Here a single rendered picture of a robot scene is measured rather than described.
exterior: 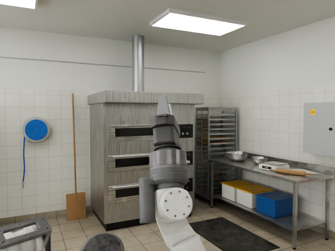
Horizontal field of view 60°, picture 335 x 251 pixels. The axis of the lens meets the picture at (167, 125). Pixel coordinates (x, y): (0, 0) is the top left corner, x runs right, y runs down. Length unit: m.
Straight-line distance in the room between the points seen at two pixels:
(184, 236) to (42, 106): 4.52
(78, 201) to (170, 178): 4.45
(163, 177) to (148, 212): 0.08
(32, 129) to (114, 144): 1.37
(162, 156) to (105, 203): 3.74
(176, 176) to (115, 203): 3.79
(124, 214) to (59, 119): 1.89
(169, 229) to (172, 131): 0.22
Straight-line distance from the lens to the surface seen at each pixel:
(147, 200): 0.64
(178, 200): 0.61
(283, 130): 5.03
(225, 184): 5.21
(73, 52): 5.21
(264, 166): 4.49
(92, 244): 0.74
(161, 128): 0.67
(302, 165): 4.76
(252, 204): 4.81
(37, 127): 4.92
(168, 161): 0.64
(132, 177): 4.39
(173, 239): 0.69
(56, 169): 5.16
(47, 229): 0.60
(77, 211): 5.07
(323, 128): 4.34
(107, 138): 4.19
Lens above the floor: 1.70
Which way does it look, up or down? 2 degrees down
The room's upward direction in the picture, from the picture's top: straight up
